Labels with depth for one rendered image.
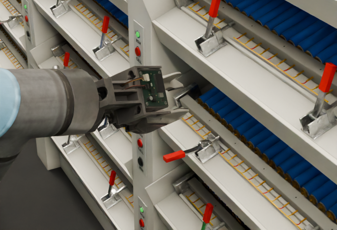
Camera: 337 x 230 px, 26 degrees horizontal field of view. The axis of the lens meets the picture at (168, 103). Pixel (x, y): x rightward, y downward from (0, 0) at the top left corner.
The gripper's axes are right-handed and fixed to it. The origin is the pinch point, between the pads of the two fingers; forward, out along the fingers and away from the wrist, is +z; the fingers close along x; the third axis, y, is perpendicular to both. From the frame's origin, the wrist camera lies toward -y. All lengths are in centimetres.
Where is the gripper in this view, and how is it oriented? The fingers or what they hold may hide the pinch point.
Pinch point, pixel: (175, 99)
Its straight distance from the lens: 115.4
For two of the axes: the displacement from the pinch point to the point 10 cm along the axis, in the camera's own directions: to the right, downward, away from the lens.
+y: 6.7, -2.5, -7.0
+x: -2.0, -9.7, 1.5
